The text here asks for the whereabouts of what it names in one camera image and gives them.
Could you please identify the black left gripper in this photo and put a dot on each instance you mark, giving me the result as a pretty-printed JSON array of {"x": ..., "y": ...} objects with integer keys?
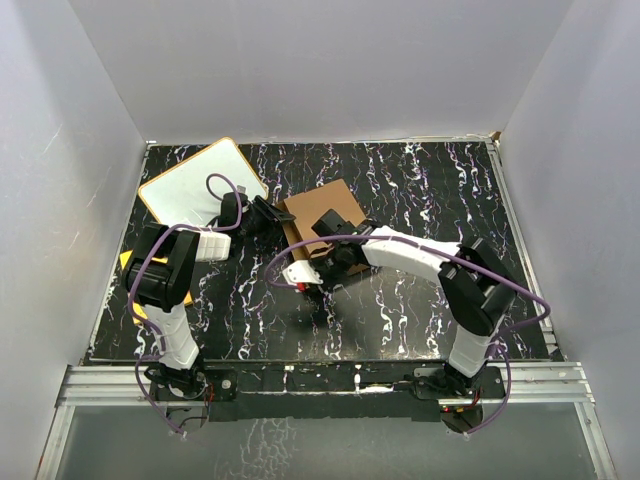
[{"x": 272, "y": 220}]

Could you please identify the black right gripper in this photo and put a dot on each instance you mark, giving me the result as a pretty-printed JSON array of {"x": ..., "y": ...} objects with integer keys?
[{"x": 327, "y": 282}]

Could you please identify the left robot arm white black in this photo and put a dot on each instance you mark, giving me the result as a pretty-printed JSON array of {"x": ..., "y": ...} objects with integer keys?
[{"x": 158, "y": 274}]

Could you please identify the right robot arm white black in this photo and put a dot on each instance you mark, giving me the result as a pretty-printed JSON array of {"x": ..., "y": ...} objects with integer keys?
[{"x": 477, "y": 302}]

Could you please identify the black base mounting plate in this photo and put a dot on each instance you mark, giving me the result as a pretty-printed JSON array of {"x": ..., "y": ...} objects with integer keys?
[{"x": 423, "y": 391}]

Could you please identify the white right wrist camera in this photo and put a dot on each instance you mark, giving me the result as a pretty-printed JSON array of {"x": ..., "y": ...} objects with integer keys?
[{"x": 301, "y": 274}]

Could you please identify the whiteboard with orange frame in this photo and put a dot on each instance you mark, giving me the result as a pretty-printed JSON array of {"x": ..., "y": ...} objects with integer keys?
[{"x": 189, "y": 192}]

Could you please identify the aluminium rail frame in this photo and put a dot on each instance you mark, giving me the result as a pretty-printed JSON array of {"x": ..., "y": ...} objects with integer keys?
[{"x": 103, "y": 430}]

